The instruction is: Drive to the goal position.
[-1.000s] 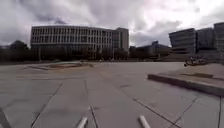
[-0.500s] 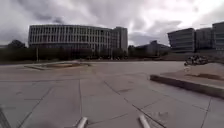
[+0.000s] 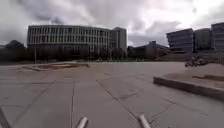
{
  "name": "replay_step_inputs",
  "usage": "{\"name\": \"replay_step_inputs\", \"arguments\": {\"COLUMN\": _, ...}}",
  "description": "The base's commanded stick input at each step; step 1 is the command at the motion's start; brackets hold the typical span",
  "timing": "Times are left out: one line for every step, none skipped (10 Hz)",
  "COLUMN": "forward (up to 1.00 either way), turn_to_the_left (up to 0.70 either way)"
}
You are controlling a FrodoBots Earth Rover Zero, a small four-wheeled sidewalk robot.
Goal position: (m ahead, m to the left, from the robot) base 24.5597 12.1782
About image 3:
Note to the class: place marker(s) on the bare soil patch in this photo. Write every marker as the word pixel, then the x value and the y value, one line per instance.
pixel 55 66

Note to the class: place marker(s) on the robot's own part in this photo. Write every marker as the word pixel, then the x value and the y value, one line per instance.
pixel 144 121
pixel 82 122

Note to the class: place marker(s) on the row of dark trees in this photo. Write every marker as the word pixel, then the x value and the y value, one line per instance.
pixel 50 54

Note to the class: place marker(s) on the raised concrete kerb bed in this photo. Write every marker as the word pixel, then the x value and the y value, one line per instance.
pixel 186 85

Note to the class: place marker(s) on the vehicle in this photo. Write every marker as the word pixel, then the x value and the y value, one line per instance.
pixel 195 62

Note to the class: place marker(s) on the large curved pale building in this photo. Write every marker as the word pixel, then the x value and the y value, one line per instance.
pixel 73 36

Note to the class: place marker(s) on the dark slanted building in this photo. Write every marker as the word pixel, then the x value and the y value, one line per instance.
pixel 202 39
pixel 218 36
pixel 181 40

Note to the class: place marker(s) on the grey concrete slab pavement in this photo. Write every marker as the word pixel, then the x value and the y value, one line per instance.
pixel 100 93

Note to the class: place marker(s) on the low dark building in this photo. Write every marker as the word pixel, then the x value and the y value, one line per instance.
pixel 150 50

